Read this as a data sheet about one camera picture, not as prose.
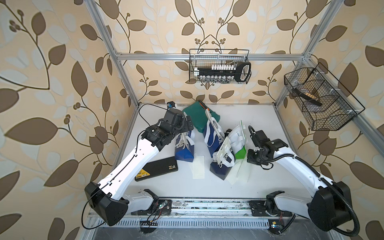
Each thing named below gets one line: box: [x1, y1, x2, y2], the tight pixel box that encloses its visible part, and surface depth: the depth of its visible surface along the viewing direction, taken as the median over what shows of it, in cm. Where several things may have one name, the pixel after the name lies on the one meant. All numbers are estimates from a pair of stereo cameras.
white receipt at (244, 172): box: [236, 159, 252, 183], surface depth 85 cm
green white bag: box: [228, 119, 247, 160], surface depth 83 cm
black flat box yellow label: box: [134, 156, 179, 182], surface depth 88 cm
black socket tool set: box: [193, 62, 252, 84], surface depth 87 cm
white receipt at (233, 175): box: [226, 161, 241, 185], surface depth 88 cm
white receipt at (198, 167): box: [192, 153, 205, 179], surface depth 90 cm
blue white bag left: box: [174, 129, 195, 163], surface depth 83 cm
